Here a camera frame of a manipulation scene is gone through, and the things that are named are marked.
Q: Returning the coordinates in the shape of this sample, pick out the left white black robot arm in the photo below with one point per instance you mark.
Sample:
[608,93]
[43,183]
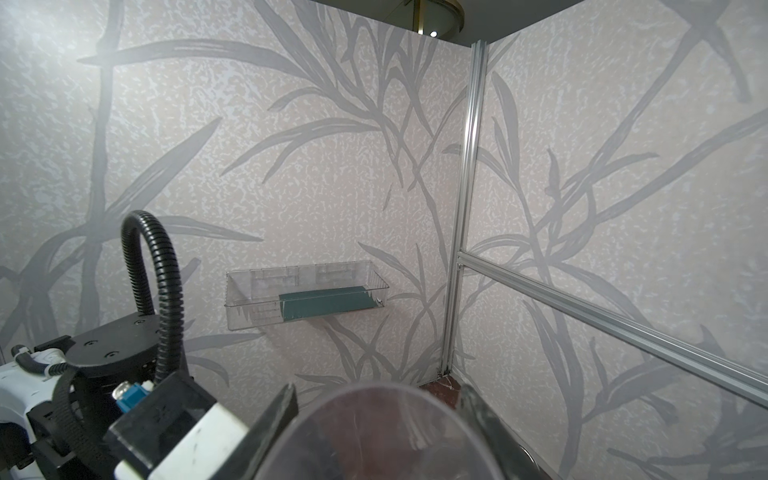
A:
[57,398]

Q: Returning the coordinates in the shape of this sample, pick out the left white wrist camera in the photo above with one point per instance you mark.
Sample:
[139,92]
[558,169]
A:
[173,430]

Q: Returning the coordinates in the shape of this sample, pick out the green mat in tray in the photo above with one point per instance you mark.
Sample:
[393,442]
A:
[319,303]

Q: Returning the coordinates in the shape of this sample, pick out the round ceiling lamp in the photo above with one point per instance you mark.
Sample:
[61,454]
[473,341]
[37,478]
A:
[442,19]

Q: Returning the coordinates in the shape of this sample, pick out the clear flute glass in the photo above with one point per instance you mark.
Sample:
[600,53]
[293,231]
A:
[379,430]

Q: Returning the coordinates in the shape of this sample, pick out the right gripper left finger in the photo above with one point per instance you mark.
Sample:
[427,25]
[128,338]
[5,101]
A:
[250,453]

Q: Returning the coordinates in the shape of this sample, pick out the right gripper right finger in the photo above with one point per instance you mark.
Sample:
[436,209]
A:
[513,459]

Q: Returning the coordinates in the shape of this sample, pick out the clear plastic wall tray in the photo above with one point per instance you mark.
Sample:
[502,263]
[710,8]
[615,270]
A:
[263,297]

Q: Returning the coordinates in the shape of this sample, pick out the aluminium frame crossbar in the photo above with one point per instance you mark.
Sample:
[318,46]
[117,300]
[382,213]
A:
[722,372]

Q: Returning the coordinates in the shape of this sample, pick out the aluminium corner frame post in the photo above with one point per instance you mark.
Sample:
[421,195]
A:
[475,95]

